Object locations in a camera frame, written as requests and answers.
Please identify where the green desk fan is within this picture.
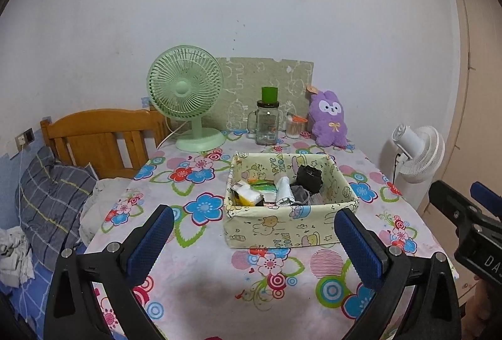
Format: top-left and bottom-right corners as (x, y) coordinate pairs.
(147, 45), (226, 152)

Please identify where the green patterned board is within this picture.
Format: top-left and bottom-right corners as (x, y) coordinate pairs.
(214, 57), (314, 133)

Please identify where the white charging cable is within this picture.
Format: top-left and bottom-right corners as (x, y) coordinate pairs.
(13, 144), (26, 231)

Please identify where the white fan cable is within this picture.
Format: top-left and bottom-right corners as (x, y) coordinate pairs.
(157, 120), (189, 148)

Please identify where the glass mug jar green lid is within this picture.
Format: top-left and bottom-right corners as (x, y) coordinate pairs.
(247, 87), (281, 146)

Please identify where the white tissue pack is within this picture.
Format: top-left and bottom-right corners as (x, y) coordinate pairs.
(231, 180), (255, 203)

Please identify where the green tissue pack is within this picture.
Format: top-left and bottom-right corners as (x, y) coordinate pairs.
(248, 177), (279, 194)

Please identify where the grey sock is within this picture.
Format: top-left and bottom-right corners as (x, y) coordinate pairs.
(289, 185), (314, 205)

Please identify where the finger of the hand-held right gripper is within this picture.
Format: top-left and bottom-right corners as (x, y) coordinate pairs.
(471, 182), (502, 223)
(427, 180), (477, 226)

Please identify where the person's right hand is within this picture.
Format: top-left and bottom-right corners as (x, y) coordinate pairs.
(471, 276), (502, 337)

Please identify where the white crumpled sheet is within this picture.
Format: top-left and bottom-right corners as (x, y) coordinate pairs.
(79, 178), (136, 242)

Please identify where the wooden headboard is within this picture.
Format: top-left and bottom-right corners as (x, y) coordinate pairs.
(40, 109), (169, 180)

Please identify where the yellow cartoon fabric storage box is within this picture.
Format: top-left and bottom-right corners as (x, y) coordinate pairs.
(223, 152), (359, 250)

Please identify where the white standing fan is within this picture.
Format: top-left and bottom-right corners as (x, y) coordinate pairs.
(391, 124), (446, 215)

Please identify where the white sock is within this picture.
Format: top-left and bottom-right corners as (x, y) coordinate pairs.
(275, 176), (295, 206)

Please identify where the blue bed sheet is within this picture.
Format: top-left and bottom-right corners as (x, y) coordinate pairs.
(0, 242), (95, 340)

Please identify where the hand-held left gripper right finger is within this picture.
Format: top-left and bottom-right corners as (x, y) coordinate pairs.
(333, 208), (461, 340)

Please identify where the cotton swab jar orange lid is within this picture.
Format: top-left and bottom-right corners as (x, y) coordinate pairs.
(286, 114), (308, 139)

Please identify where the crumpled grey white cloth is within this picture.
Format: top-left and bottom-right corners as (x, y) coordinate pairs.
(0, 226), (36, 288)

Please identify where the grey plaid pillow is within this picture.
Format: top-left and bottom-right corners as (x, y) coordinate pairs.
(15, 146), (99, 266)

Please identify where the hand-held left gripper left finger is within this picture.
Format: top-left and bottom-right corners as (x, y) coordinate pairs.
(43, 204), (175, 340)

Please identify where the purple plush bunny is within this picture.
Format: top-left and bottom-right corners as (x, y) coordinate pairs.
(306, 86), (350, 148)

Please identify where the beige door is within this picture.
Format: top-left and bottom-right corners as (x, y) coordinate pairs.
(443, 0), (502, 301)

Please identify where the black sock roll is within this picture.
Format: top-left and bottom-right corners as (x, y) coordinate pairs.
(295, 164), (323, 194)

